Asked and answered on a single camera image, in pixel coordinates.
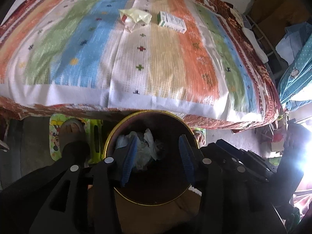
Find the dark round trash can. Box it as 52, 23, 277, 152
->
102, 110, 200, 207

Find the white rolled towel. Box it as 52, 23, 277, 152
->
242, 27, 269, 64

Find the white green medicine box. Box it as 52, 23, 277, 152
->
157, 11, 187, 34

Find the person's foot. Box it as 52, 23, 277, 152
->
193, 130, 206, 148
59, 118, 86, 152

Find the pale yellow wrapper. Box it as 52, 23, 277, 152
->
119, 8, 152, 32

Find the blue dotted curtain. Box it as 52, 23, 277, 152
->
276, 22, 311, 112

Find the white plastic bag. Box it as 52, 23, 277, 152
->
130, 128, 159, 170

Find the red floral blanket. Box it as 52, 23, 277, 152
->
0, 0, 283, 133

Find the blue white mask packet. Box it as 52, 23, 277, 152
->
115, 134, 137, 151

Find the metal bed frame rail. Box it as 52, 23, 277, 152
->
246, 14, 288, 81

